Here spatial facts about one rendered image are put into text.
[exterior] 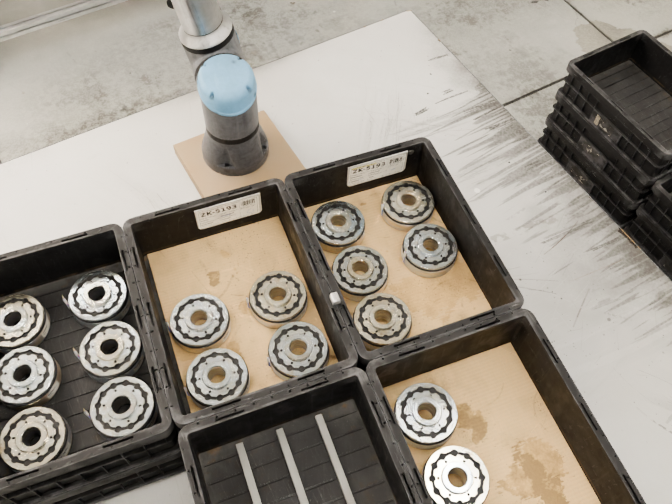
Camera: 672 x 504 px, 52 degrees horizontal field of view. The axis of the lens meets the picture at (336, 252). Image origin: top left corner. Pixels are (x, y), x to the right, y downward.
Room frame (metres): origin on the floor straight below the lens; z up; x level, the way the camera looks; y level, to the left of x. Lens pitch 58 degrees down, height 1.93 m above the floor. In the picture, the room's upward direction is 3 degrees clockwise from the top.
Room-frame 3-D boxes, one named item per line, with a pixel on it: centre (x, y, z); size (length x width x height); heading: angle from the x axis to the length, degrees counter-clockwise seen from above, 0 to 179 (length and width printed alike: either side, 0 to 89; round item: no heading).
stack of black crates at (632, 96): (1.43, -0.86, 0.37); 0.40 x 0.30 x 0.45; 32
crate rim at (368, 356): (0.67, -0.11, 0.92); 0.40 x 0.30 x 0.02; 23
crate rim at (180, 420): (0.56, 0.17, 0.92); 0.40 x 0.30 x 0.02; 23
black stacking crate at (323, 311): (0.56, 0.17, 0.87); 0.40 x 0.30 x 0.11; 23
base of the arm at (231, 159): (1.03, 0.24, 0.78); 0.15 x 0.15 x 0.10
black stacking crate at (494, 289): (0.67, -0.11, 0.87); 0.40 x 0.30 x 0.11; 23
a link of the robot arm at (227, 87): (1.04, 0.24, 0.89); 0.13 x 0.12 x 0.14; 19
